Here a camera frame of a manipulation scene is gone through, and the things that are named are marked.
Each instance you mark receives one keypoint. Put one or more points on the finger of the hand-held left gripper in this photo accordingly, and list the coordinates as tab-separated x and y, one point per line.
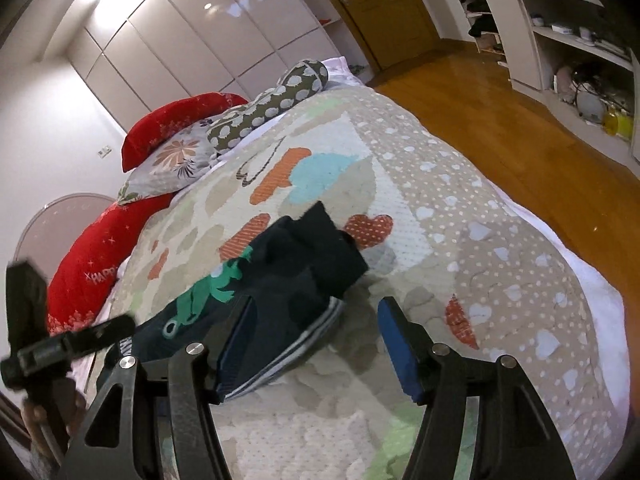
95	334

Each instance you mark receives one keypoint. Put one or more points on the printed beige bed quilt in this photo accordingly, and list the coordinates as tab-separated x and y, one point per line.
450	220

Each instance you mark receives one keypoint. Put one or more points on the wall socket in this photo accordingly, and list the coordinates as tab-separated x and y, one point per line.
105	151

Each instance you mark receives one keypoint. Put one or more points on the open closet with clothes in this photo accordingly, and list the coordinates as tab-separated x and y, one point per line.
475	2

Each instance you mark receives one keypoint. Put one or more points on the person's left hand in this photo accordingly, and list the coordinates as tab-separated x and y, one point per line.
34	417

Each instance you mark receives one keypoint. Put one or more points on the white open shelf unit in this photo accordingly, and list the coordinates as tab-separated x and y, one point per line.
520	35

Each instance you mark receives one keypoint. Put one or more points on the yellow plastic container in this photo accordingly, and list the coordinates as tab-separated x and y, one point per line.
616	122

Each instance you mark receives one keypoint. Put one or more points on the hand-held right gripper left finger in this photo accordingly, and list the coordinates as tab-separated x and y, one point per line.
239	345

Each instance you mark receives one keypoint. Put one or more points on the floral grey pillow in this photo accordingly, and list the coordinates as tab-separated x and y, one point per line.
175	157

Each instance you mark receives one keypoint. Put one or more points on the white glossy wardrobe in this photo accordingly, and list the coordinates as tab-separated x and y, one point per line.
200	30

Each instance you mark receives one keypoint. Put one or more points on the dark pants with green print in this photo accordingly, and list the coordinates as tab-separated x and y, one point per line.
295	270

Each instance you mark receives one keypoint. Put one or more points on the wooden door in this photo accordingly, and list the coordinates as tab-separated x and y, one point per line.
380	10

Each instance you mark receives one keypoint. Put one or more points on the pink soft toy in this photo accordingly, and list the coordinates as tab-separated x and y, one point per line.
564	80

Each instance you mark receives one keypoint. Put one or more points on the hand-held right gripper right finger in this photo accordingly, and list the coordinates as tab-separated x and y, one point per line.
400	352

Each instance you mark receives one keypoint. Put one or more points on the red pillow with white print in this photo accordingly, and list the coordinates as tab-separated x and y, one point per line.
95	255

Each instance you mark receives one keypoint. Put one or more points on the plain red pillow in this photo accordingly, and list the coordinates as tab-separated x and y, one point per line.
170	120

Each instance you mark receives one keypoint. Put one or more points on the olive dotted bolster pillow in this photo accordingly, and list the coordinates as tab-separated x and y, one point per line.
272	102

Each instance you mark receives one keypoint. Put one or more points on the rounded grey headboard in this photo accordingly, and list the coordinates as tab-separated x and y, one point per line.
47	222

